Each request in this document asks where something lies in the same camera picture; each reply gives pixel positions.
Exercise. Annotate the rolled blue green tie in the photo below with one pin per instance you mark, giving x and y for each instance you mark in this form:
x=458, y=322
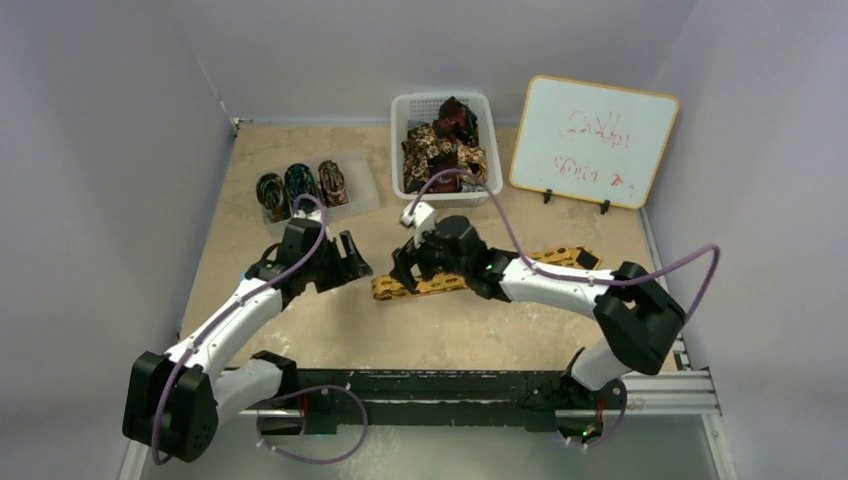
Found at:
x=299, y=180

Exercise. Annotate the aluminium frame rail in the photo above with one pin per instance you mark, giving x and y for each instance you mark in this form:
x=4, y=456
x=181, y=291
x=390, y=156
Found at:
x=682, y=391

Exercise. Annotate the whiteboard with yellow frame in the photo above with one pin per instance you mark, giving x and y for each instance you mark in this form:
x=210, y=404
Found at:
x=591, y=142

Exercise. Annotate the brown floral tie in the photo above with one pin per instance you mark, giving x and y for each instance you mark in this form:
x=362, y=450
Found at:
x=428, y=149

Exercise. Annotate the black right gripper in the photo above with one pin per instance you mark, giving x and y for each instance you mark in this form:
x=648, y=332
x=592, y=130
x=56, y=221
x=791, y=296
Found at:
x=416, y=256

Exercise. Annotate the rolled dark striped tie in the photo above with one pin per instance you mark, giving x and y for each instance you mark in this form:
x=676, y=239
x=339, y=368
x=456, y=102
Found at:
x=271, y=195

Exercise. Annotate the clear plastic organizer tray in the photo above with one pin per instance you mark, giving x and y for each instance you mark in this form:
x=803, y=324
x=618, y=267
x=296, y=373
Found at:
x=360, y=184

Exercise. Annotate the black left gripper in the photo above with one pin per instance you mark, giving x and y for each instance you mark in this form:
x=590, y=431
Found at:
x=345, y=269

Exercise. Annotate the dark red tie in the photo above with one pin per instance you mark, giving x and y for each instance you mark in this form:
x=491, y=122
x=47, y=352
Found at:
x=456, y=119

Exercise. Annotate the yellow insect-print tie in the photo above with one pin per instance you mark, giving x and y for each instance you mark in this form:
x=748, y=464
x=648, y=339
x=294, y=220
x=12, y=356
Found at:
x=385, y=288

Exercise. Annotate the rolled pink brown tie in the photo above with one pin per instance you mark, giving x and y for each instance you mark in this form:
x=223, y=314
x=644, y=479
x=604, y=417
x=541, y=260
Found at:
x=332, y=184

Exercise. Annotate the white plastic basket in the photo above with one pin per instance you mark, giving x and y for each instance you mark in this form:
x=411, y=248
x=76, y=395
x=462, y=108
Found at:
x=408, y=111

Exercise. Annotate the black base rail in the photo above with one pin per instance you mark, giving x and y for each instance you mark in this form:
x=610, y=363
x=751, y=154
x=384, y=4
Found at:
x=534, y=400

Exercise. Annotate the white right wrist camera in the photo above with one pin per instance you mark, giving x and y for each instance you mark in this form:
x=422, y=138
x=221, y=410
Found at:
x=420, y=217

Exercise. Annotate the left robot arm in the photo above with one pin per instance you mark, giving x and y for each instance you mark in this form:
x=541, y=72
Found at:
x=177, y=400

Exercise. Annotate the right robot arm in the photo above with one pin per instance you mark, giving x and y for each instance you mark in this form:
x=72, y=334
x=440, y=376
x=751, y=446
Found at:
x=639, y=322

